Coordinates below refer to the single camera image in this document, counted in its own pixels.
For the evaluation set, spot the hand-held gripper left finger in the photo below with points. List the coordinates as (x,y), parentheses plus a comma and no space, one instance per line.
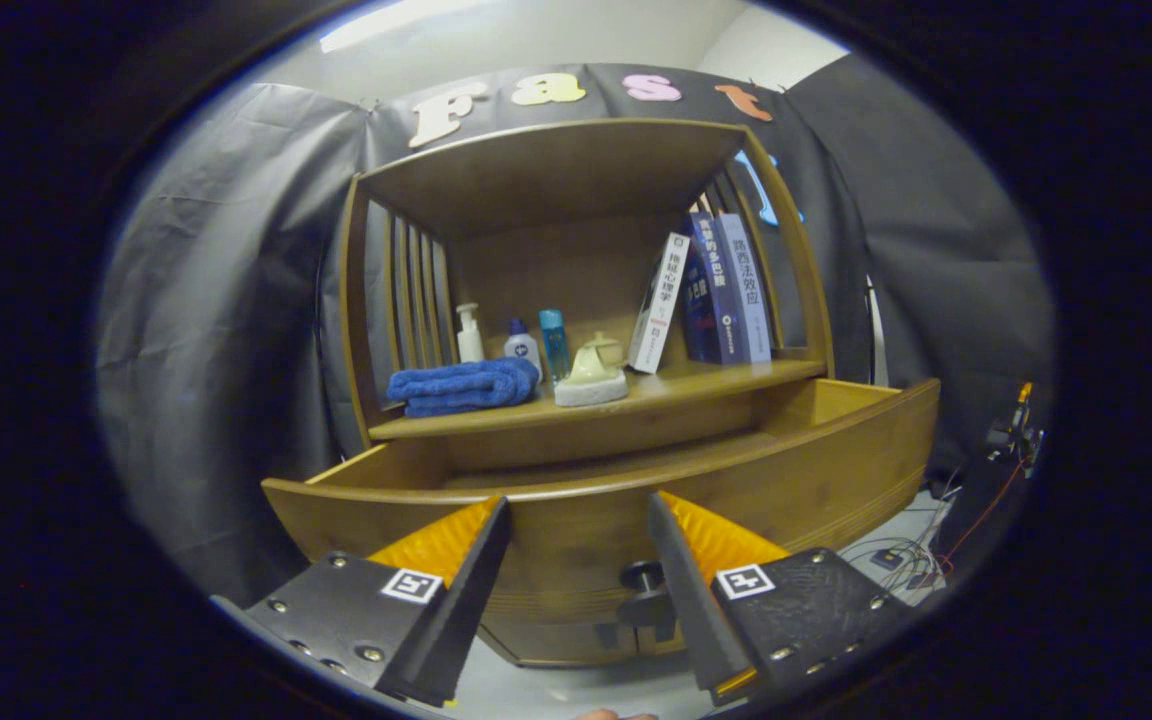
(456,610)

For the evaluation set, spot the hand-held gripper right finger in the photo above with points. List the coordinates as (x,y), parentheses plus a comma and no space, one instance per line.
(696,600)

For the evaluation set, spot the wooden drawer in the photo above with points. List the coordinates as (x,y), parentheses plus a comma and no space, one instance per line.
(576,540)

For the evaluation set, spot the wooden cabinet door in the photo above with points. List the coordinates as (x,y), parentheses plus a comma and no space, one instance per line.
(626,650)
(546,642)

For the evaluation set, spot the wooden countertop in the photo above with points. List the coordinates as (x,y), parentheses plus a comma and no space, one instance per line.
(696,380)

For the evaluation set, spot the wooden cabinet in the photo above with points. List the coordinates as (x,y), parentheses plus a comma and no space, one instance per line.
(556,170)

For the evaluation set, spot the folded blue towel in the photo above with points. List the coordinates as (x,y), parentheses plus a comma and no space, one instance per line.
(461,385)

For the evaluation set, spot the white pump bottle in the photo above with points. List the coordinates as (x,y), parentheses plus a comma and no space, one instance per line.
(469,345)

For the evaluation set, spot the white bottle with blue cap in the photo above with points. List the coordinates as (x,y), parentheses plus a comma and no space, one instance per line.
(521,350)

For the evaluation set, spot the clear blue bottle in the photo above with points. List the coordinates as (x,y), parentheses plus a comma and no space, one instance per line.
(554,345)

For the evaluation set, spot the dark blue book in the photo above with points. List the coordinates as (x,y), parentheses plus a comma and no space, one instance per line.
(711,310)

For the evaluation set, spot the white book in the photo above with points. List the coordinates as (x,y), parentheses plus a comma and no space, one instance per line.
(658,300)

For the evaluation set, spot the pale purple book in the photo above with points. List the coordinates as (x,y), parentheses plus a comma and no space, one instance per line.
(748,290)

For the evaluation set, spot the black device with orange part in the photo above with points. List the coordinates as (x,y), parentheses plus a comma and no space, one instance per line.
(1016,435)

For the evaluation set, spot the black backdrop cloth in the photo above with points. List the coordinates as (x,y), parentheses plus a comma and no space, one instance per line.
(236,300)

